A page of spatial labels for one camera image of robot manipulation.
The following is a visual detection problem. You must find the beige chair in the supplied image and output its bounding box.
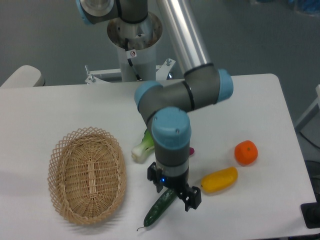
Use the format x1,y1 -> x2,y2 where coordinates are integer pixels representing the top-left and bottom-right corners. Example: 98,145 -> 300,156
0,65 -> 46,89

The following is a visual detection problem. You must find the purple sweet potato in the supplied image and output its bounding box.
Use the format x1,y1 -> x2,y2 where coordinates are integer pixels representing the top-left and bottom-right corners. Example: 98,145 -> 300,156
189,147 -> 195,156

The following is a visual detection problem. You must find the black device at table edge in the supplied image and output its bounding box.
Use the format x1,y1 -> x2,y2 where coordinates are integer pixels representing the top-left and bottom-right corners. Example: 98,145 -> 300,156
300,202 -> 320,229

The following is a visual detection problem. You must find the dark green cucumber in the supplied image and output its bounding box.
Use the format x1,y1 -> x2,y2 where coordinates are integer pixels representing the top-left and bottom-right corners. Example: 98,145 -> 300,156
137,189 -> 177,231

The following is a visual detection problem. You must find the white frame at right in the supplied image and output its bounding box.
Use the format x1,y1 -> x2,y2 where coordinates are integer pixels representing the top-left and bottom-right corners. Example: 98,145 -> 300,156
294,85 -> 320,133

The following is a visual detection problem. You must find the yellow mango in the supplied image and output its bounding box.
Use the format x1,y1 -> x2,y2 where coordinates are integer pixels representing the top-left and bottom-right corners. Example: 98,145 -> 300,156
201,167 -> 238,193

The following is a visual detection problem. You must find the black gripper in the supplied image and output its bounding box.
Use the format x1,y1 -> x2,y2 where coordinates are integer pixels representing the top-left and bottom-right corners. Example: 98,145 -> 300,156
147,162 -> 202,212

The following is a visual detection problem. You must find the green bok choy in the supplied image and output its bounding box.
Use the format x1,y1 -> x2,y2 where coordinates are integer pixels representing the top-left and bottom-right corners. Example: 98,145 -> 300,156
131,129 -> 155,164

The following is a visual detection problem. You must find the black cable on pedestal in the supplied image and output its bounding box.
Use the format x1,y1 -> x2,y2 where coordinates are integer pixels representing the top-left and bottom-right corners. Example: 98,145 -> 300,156
124,37 -> 143,82

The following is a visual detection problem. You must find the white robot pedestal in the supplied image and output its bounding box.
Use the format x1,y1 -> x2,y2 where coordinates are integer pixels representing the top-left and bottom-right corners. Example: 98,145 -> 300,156
85,12 -> 176,85

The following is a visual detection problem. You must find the orange tangerine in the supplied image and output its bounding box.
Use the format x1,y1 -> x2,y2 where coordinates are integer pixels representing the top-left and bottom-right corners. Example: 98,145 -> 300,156
234,140 -> 259,165

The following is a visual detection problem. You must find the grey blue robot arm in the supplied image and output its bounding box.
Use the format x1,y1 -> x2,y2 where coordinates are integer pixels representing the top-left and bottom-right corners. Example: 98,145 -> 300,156
76,0 -> 234,210

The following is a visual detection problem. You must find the woven wicker basket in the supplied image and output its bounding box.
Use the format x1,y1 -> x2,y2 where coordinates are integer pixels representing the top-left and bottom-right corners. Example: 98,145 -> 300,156
47,127 -> 127,225

